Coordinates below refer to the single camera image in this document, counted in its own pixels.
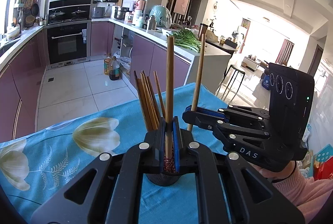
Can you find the pink sleeve right forearm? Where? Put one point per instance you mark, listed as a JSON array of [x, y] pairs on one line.
[[312, 197]]

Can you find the dark brown wooden chopstick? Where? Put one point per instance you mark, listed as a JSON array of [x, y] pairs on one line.
[[154, 102]]

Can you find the pink kettle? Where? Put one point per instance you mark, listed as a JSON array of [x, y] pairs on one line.
[[140, 5]]

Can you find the black built-in oven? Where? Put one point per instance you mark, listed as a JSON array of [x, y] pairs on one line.
[[67, 43]]

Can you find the cooking oil bottle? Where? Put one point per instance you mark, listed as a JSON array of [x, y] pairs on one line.
[[114, 69]]

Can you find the plain brown wooden chopstick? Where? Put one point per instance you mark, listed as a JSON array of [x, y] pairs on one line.
[[152, 99]]

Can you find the black stool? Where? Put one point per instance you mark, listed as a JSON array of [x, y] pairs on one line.
[[235, 73]]

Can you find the mint green appliance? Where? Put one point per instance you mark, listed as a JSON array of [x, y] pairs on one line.
[[162, 16]]

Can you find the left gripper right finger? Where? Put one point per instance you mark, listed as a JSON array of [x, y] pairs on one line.
[[228, 189]]

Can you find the black mesh utensil holder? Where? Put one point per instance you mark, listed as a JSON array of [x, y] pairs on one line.
[[162, 179]]

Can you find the blue floral tablecloth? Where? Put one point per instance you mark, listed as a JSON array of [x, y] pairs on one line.
[[34, 167]]

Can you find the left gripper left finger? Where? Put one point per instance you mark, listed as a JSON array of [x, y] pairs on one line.
[[108, 190]]

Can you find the green leafy vegetables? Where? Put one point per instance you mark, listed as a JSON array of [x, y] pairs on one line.
[[187, 40]]

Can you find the black gas stove hood unit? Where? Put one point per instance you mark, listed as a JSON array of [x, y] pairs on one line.
[[60, 11]]

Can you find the steel pot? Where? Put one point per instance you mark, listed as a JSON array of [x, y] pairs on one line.
[[120, 12]]

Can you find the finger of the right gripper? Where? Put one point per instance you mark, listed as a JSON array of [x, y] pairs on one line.
[[189, 113], [216, 125]]

